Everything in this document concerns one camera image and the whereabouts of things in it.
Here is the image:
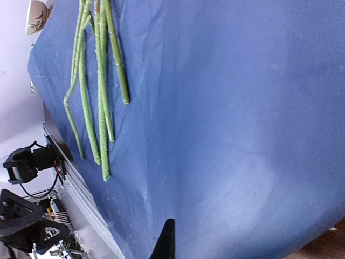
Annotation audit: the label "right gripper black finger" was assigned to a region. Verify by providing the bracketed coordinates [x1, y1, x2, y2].
[150, 219, 175, 259]

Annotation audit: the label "blue wrapping paper sheet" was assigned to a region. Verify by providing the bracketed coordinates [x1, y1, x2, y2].
[28, 1, 344, 258]

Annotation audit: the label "orange fake flower stem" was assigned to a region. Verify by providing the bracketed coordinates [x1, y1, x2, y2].
[63, 15, 85, 159]

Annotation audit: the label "blue fake flower stems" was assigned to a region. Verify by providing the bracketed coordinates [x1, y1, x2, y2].
[64, 1, 115, 182]

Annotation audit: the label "cream ceramic bowl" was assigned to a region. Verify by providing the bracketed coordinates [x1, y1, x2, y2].
[25, 0, 55, 36]

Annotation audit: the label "front aluminium rail base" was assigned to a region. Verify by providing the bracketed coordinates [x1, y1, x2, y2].
[43, 123, 125, 258]

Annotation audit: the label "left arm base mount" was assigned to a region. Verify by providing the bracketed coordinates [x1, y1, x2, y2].
[1, 142, 71, 258]

